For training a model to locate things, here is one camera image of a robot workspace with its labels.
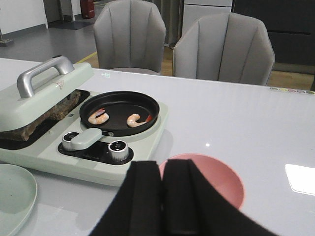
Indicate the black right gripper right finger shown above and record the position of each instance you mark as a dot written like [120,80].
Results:
[193,207]

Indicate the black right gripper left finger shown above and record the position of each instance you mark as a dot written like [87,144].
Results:
[136,208]

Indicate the pink bowl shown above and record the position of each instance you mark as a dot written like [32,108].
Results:
[223,178]

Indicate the green breakfast maker lid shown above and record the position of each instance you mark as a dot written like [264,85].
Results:
[38,89]

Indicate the bread slice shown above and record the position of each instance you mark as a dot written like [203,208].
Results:
[61,109]
[23,133]

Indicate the rear shrimp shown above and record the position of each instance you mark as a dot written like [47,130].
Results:
[132,120]

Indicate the shrimp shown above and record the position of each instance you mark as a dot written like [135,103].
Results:
[98,117]
[132,120]

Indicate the green breakfast maker base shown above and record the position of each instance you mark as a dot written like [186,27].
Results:
[43,150]

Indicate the front shrimp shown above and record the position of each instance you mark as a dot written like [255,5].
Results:
[98,117]

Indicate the right silver knob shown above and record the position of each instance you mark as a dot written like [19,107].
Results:
[118,150]

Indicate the silver knob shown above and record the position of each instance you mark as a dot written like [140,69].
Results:
[66,140]
[118,150]

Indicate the black frying pan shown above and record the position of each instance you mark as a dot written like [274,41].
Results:
[119,105]

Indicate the left silver knob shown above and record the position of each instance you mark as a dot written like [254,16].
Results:
[66,140]

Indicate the green round plate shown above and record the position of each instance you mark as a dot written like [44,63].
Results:
[18,192]

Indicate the right grey chair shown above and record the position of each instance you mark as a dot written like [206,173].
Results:
[226,47]

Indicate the grey chair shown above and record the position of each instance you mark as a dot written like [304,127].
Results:
[129,37]
[226,47]

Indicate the left grey chair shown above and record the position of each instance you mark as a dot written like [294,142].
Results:
[129,37]

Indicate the white refrigerator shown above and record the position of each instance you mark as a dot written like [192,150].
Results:
[195,9]

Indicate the dark counter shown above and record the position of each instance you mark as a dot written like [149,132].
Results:
[290,25]

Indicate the red trash bin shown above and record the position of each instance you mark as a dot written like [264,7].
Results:
[87,9]

